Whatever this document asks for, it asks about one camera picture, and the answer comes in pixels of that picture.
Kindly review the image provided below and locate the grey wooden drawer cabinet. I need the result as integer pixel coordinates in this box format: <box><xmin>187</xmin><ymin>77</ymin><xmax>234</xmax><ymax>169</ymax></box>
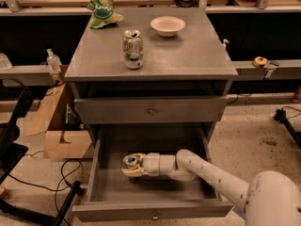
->
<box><xmin>65</xmin><ymin>8</ymin><xmax>237</xmax><ymax>142</ymax></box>

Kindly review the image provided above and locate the black stand base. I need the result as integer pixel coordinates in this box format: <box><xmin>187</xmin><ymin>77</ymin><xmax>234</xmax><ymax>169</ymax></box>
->
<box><xmin>274</xmin><ymin>109</ymin><xmax>301</xmax><ymax>149</ymax></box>

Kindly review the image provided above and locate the white green soda can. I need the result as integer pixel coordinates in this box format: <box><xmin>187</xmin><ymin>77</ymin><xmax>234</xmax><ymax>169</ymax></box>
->
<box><xmin>122</xmin><ymin>29</ymin><xmax>143</xmax><ymax>70</ymax></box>

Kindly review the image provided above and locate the silver redbull can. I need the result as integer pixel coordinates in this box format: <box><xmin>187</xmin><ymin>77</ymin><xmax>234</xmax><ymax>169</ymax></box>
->
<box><xmin>122</xmin><ymin>155</ymin><xmax>140</xmax><ymax>183</ymax></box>

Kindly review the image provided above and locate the small white pump bottle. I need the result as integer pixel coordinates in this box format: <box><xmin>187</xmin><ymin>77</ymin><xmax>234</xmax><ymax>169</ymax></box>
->
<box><xmin>222</xmin><ymin>39</ymin><xmax>230</xmax><ymax>49</ymax></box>

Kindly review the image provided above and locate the green chip bag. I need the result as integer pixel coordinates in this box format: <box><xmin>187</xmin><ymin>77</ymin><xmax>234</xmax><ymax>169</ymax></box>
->
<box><xmin>87</xmin><ymin>0</ymin><xmax>123</xmax><ymax>29</ymax></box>

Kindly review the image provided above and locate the closed grey upper drawer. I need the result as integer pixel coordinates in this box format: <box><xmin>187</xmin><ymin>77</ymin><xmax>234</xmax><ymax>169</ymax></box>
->
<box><xmin>74</xmin><ymin>96</ymin><xmax>227</xmax><ymax>124</ymax></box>

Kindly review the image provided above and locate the white paper bowl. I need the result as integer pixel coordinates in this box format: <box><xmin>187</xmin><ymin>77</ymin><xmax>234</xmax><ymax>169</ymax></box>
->
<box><xmin>150</xmin><ymin>16</ymin><xmax>185</xmax><ymax>38</ymax></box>

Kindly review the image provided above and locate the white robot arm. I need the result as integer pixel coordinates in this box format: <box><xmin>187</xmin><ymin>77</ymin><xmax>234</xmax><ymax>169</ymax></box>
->
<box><xmin>121</xmin><ymin>149</ymin><xmax>301</xmax><ymax>226</ymax></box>

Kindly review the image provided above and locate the open grey lower drawer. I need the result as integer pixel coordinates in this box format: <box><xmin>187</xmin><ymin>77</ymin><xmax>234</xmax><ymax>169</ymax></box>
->
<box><xmin>72</xmin><ymin>123</ymin><xmax>232</xmax><ymax>221</ymax></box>

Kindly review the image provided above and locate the clear sanitizer bottle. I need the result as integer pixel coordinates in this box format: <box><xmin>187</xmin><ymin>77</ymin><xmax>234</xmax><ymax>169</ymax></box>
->
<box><xmin>46</xmin><ymin>49</ymin><xmax>62</xmax><ymax>72</ymax></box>

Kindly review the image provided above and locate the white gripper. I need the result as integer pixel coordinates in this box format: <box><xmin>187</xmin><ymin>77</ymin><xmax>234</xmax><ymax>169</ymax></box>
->
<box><xmin>121</xmin><ymin>153</ymin><xmax>160</xmax><ymax>177</ymax></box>

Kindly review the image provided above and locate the brown cardboard box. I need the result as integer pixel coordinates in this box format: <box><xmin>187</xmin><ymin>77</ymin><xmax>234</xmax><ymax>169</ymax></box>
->
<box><xmin>24</xmin><ymin>84</ymin><xmax>93</xmax><ymax>159</ymax></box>

